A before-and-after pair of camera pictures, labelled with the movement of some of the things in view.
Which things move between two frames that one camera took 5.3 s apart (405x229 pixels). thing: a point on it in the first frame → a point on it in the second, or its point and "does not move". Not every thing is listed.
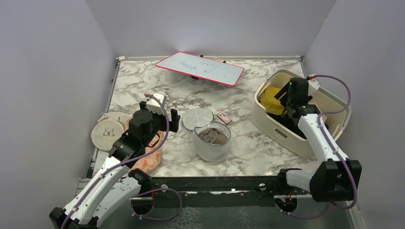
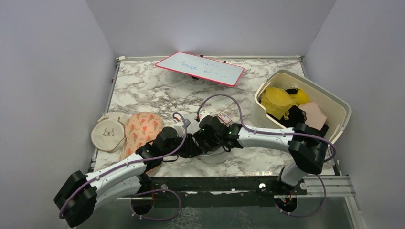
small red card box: (224, 118) does not move
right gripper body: (289, 102) → (200, 136)
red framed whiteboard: (202, 67) does not move
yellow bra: (271, 104) does not move
